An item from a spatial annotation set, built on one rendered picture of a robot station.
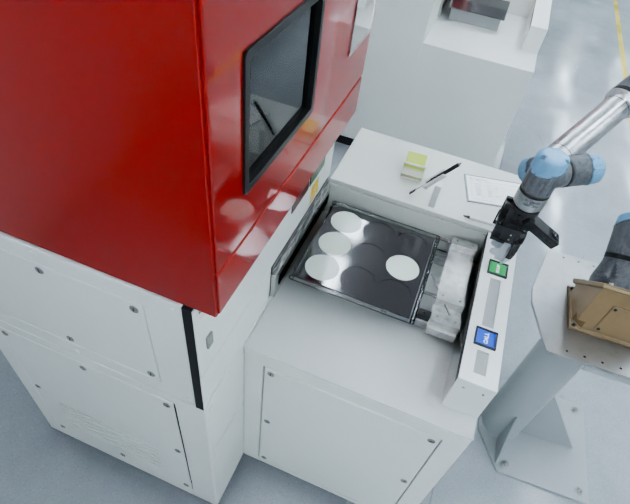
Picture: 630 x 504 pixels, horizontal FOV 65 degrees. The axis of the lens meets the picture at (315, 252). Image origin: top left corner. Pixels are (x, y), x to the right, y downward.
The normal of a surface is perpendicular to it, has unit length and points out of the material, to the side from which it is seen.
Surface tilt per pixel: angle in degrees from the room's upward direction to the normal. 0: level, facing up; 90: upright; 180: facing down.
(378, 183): 0
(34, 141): 90
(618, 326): 90
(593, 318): 90
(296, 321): 0
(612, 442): 0
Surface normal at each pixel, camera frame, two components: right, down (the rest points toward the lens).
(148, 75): -0.36, 0.65
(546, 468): 0.11, -0.68
